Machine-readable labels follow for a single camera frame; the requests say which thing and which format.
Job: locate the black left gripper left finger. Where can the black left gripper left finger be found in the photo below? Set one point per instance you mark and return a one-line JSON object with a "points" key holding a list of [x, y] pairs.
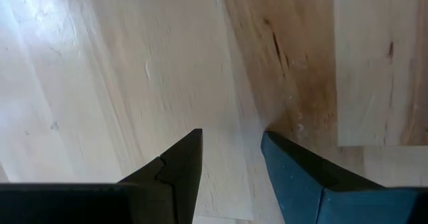
{"points": [[167, 184]]}

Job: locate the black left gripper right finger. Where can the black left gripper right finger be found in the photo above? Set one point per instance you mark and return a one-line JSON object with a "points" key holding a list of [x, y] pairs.
{"points": [[317, 190]]}

